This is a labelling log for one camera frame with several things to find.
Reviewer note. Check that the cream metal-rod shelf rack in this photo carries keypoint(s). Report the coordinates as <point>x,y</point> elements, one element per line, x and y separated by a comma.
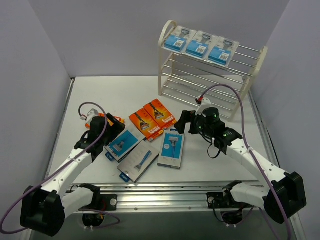
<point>184,77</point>

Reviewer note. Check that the clear Gillette blister pack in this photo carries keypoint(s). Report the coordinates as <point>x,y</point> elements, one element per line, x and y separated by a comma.
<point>200,44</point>
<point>179,39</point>

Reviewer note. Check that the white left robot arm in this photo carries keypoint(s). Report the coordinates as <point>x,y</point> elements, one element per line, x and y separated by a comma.
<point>57,180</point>

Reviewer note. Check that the orange gillette fusion5 box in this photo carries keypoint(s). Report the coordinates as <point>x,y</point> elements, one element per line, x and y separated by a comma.
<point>121,120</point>
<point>162,116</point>
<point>146,124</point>

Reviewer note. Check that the white Gillette Skinguard razor pack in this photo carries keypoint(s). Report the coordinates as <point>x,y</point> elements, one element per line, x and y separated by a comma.
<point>223,51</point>

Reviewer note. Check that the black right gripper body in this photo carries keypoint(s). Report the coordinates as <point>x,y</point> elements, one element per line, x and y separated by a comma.
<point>191,121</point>

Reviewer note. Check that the orange Gillette Fusion5 box left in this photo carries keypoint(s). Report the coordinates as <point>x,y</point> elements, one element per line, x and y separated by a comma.
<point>121,120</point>

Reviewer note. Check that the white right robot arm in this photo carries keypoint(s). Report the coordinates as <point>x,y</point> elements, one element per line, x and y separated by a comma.
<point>262,170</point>

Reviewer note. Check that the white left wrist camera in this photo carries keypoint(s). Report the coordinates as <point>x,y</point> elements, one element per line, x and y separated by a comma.
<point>90,115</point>

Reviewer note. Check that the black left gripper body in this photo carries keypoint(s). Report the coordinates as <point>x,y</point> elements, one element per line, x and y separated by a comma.
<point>114,125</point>

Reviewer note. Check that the orange Gillette Fusion5 box right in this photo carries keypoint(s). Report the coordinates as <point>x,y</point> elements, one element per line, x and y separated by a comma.
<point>162,116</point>

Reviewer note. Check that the orange Gillette Fusion5 box middle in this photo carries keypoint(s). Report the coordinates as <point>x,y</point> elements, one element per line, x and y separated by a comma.
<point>146,124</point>

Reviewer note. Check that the aluminium mounting rail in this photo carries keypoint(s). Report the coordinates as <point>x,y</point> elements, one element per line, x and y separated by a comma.
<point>171,199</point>

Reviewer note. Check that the grey Harry's box blue razor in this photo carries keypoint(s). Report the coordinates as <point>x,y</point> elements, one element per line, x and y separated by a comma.
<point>137,162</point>

